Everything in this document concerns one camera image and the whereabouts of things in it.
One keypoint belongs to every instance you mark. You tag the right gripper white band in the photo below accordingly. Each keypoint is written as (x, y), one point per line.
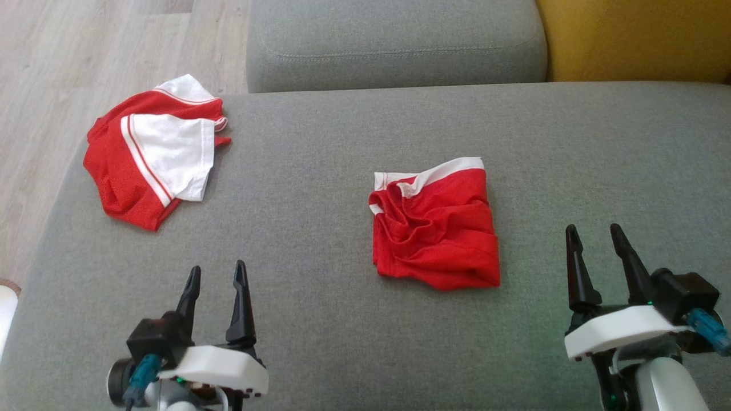
(617, 331)

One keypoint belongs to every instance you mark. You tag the white round object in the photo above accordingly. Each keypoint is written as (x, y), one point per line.
(7, 319)

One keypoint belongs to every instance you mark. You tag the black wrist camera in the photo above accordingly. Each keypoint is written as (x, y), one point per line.
(154, 339)
(688, 294)

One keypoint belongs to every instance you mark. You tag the grey sofa back cushion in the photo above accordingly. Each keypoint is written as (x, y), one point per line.
(394, 34)

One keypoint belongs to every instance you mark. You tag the red white basketball jersey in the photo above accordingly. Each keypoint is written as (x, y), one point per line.
(114, 171)

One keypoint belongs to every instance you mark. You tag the grey fabric sofa seat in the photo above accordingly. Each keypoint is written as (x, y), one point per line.
(320, 240)

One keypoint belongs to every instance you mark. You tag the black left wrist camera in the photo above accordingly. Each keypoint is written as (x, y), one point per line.
(154, 339)

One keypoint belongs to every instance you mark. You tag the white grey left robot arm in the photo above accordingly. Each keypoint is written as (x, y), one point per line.
(183, 399)

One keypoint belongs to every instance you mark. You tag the red shorts white waistband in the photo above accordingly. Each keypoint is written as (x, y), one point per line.
(440, 240)

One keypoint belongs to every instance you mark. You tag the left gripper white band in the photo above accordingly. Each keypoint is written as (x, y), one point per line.
(220, 368)

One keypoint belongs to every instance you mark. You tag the yellow sofa cushion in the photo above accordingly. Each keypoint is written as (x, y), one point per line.
(634, 40)

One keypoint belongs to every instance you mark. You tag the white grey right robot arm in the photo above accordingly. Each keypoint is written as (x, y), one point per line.
(662, 388)

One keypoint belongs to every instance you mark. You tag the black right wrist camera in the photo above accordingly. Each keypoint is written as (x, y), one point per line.
(688, 294)

